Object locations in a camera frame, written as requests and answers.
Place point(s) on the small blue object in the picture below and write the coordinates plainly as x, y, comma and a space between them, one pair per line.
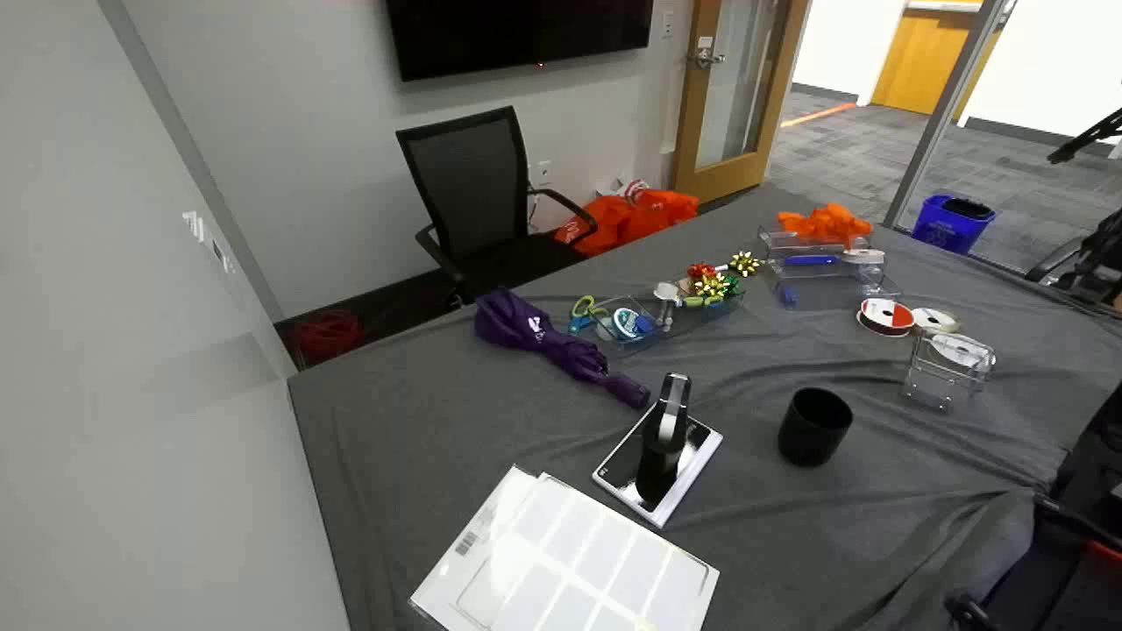
789, 295

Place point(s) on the blue object in clear box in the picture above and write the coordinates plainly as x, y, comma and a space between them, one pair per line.
810, 265

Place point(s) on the green blue plastic rings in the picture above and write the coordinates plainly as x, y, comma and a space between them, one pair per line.
583, 311

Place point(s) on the purple cloth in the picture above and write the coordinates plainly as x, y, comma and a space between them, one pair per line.
512, 320

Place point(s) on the blue tape roll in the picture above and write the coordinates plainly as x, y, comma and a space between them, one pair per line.
635, 324

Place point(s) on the orange bag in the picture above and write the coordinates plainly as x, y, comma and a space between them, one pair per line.
631, 219

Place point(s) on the red gift bow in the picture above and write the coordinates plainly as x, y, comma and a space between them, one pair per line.
704, 272

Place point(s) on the gold gift bow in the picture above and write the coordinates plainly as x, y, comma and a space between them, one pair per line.
714, 285

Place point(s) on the black tape dispenser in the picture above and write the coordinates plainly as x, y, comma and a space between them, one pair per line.
659, 442

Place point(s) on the flat black white box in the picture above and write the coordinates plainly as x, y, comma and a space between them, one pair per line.
620, 468

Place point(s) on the green gift bow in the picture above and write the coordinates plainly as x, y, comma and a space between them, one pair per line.
724, 298

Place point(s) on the black mesh office chair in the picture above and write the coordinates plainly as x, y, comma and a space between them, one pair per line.
469, 178

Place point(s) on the wooden door with glass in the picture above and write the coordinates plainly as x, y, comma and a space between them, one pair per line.
690, 142

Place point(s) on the white label sheet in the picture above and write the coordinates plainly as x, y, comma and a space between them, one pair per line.
564, 563

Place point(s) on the black cup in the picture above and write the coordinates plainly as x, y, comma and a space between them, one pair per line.
816, 430

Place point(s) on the orange cloth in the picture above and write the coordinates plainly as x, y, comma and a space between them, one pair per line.
824, 222

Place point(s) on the red white ribbon spool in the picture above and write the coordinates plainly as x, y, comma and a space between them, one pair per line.
884, 313

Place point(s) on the small clear square container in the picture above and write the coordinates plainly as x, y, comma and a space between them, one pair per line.
940, 383

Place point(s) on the blue bin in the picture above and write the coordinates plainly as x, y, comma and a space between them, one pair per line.
949, 222

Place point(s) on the yellow wooden door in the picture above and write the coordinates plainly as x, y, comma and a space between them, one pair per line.
915, 64

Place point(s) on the black chair with red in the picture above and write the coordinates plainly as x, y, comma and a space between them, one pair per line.
1100, 468

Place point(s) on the white wall outlet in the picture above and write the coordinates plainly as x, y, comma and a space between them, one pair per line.
545, 168

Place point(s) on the black wall television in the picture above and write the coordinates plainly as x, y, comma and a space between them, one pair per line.
512, 36

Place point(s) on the white wall switch plate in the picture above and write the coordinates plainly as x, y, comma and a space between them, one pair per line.
194, 224

